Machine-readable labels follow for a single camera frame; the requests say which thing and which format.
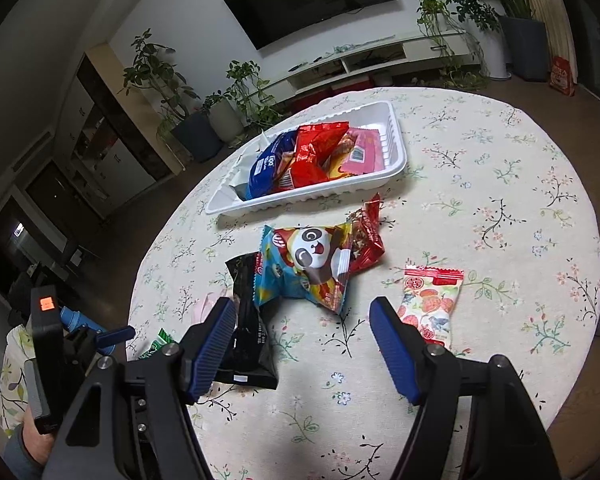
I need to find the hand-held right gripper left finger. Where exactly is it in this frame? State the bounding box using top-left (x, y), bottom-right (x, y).
top-left (41, 296), bottom-right (238, 480)

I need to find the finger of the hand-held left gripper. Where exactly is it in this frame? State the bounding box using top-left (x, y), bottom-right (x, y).
top-left (96, 325), bottom-right (137, 356)
top-left (60, 307), bottom-right (106, 335)

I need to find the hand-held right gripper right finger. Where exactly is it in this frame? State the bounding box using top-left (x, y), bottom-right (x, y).
top-left (369, 296), bottom-right (562, 480)

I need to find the black snack packet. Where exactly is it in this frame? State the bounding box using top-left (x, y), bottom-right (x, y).
top-left (215, 252), bottom-right (279, 391)

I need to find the blue panda snack packet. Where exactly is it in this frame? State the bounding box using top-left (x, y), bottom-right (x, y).
top-left (258, 224), bottom-right (353, 317)

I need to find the white plastic tray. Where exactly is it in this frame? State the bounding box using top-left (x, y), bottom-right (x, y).
top-left (204, 100), bottom-right (407, 217)

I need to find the long orange snack packet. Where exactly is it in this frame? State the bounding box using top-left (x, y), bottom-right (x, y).
top-left (327, 132), bottom-right (361, 181)

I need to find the dark blue snack packet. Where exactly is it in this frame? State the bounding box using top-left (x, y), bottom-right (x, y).
top-left (247, 132), bottom-right (301, 200)

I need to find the pink snack packet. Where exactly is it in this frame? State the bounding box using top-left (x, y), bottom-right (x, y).
top-left (342, 128), bottom-right (383, 177)

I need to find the large red snack packet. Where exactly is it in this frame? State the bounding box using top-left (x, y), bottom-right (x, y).
top-left (280, 121), bottom-right (351, 190)

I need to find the person's left forearm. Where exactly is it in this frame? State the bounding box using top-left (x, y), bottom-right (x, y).
top-left (2, 425), bottom-right (46, 480)

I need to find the person's left hand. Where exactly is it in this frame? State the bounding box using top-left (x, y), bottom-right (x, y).
top-left (21, 406), bottom-right (57, 466)

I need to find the floral fabric piece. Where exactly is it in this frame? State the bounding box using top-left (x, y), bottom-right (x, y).
top-left (0, 325), bottom-right (33, 431)

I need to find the green snack packet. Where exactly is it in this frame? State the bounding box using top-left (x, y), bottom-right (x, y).
top-left (139, 328), bottom-right (176, 361)

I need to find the pale pink wrapper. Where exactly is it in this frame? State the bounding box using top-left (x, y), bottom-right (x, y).
top-left (187, 292), bottom-right (222, 326)

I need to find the red and white candy packet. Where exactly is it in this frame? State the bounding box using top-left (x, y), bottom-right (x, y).
top-left (395, 264), bottom-right (465, 351)

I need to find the small dark red snack packet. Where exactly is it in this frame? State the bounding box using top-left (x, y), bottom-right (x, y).
top-left (347, 192), bottom-right (386, 278)

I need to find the wooden cabinet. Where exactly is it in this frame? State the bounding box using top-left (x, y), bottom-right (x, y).
top-left (55, 42), bottom-right (186, 221)

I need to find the dark grey square planter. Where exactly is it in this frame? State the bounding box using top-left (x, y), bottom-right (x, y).
top-left (170, 110), bottom-right (225, 163)

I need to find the light grey round planter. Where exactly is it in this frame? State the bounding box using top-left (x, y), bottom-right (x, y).
top-left (207, 97), bottom-right (244, 143)

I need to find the tall leafy plant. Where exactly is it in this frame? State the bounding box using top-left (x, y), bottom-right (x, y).
top-left (120, 30), bottom-right (201, 131)

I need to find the trailing pothos plant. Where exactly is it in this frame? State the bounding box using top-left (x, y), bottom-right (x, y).
top-left (224, 60), bottom-right (287, 134)

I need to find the white television stand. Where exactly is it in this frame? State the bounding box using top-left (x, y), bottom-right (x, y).
top-left (265, 30), bottom-right (481, 107)

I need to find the white tall planter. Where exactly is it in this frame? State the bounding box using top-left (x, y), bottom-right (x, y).
top-left (480, 30), bottom-right (512, 81)

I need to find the red paper bag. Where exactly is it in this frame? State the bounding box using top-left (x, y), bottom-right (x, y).
top-left (548, 55), bottom-right (577, 97)

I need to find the hanging vine plant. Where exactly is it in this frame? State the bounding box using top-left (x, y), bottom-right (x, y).
top-left (415, 0), bottom-right (491, 92)

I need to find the dark grey tall planter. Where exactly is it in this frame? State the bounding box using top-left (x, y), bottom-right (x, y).
top-left (497, 14), bottom-right (551, 82)

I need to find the small bushy plant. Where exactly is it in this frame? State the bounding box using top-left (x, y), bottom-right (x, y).
top-left (447, 0), bottom-right (501, 36)

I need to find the beige curtain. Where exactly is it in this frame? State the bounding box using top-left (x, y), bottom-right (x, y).
top-left (520, 0), bottom-right (581, 81)

